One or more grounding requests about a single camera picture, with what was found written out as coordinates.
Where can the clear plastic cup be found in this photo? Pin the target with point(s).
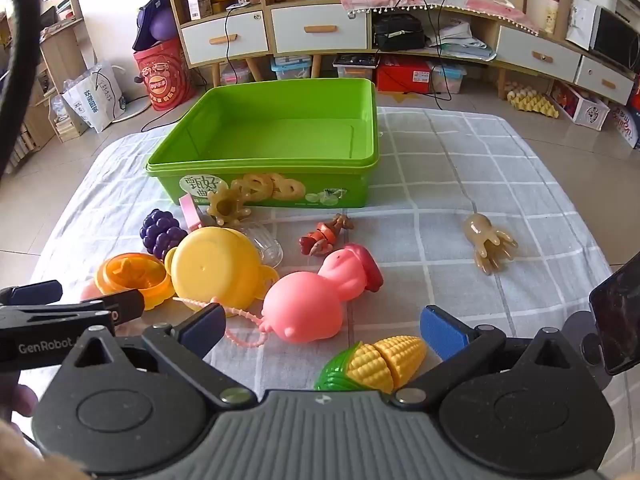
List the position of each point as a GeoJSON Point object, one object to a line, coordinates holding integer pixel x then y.
{"type": "Point", "coordinates": [268, 248]}

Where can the folded light clothes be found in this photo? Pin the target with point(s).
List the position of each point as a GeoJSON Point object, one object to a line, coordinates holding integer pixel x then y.
{"type": "Point", "coordinates": [460, 40]}

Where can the black smartphone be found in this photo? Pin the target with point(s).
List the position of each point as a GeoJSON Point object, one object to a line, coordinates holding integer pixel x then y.
{"type": "Point", "coordinates": [620, 310]}

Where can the orange toy juicer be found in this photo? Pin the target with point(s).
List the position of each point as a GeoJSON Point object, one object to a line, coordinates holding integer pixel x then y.
{"type": "Point", "coordinates": [130, 274]}

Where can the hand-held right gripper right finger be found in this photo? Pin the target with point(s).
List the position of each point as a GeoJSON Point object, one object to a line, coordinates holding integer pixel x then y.
{"type": "Point", "coordinates": [440, 332]}

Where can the person's left hand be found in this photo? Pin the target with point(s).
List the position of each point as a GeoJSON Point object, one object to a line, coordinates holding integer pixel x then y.
{"type": "Point", "coordinates": [17, 401]}

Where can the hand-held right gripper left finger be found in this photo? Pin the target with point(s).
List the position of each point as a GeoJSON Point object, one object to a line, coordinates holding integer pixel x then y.
{"type": "Point", "coordinates": [205, 327]}

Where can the pink rectangular box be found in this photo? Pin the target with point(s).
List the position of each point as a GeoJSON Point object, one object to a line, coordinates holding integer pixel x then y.
{"type": "Point", "coordinates": [190, 212]}

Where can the tan antler teether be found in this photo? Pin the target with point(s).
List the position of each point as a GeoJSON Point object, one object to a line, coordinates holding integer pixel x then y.
{"type": "Point", "coordinates": [225, 206]}

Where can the tan fuzzy cloth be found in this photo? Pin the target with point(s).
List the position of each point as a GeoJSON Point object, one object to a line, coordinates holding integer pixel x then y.
{"type": "Point", "coordinates": [15, 442]}

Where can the toy corn cob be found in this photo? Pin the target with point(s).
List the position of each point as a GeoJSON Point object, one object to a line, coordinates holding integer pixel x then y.
{"type": "Point", "coordinates": [375, 365]}

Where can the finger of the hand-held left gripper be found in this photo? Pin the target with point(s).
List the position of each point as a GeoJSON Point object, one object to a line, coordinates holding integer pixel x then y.
{"type": "Point", "coordinates": [125, 305]}
{"type": "Point", "coordinates": [37, 292]}

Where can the red printed bucket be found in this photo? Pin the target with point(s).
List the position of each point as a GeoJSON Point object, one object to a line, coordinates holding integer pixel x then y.
{"type": "Point", "coordinates": [162, 77]}

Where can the green plastic box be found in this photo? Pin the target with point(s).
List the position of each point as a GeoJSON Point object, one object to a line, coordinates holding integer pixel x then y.
{"type": "Point", "coordinates": [280, 125]}

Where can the blue and white carton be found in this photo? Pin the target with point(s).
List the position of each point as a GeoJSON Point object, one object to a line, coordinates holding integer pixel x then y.
{"type": "Point", "coordinates": [625, 127]}

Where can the white box red pattern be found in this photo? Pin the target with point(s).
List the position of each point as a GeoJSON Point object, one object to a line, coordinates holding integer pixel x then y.
{"type": "Point", "coordinates": [580, 106]}

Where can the white cabinet drawer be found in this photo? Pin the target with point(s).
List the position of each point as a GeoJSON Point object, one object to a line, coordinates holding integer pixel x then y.
{"type": "Point", "coordinates": [602, 80]}
{"type": "Point", "coordinates": [225, 37]}
{"type": "Point", "coordinates": [537, 55]}
{"type": "Point", "coordinates": [320, 27]}

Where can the tan toy octopus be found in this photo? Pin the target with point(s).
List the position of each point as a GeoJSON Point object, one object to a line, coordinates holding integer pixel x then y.
{"type": "Point", "coordinates": [482, 232]}

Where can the clear storage bin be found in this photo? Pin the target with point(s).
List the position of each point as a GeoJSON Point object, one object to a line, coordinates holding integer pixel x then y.
{"type": "Point", "coordinates": [448, 79]}

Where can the long wooden cabinet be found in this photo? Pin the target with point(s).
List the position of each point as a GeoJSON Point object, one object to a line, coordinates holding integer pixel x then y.
{"type": "Point", "coordinates": [320, 30]}

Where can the clear bin blue lid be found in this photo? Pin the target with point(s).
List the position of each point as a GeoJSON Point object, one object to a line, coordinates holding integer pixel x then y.
{"type": "Point", "coordinates": [291, 67]}

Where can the wooden side shelf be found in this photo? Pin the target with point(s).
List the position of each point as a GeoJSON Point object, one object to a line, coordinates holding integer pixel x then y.
{"type": "Point", "coordinates": [65, 45]}

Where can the red hermit crab toy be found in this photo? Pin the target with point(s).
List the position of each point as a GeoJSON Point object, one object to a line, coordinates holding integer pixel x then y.
{"type": "Point", "coordinates": [320, 240]}

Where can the yellow egg tray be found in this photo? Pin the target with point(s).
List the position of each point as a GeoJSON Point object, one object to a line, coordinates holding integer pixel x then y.
{"type": "Point", "coordinates": [532, 103]}

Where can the white shopping bag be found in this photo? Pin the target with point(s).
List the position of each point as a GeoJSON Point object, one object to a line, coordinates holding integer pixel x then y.
{"type": "Point", "coordinates": [92, 97]}

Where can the yellow toy pot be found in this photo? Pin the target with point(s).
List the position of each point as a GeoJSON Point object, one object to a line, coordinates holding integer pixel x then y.
{"type": "Point", "coordinates": [215, 270]}

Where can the grey phone holder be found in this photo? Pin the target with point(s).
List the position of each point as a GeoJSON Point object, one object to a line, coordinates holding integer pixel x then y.
{"type": "Point", "coordinates": [582, 345]}

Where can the pink toy pig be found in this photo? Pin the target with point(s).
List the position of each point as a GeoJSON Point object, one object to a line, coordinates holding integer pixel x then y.
{"type": "Point", "coordinates": [300, 305]}

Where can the black microwave oven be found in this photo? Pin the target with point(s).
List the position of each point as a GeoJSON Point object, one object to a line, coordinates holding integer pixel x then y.
{"type": "Point", "coordinates": [615, 37]}

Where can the red storage box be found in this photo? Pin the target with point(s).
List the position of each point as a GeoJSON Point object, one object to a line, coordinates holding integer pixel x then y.
{"type": "Point", "coordinates": [402, 76]}

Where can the black bag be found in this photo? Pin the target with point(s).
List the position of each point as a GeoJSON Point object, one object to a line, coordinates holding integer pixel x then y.
{"type": "Point", "coordinates": [398, 32]}

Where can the purple toy grapes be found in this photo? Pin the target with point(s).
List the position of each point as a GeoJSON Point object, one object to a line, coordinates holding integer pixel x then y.
{"type": "Point", "coordinates": [160, 234]}

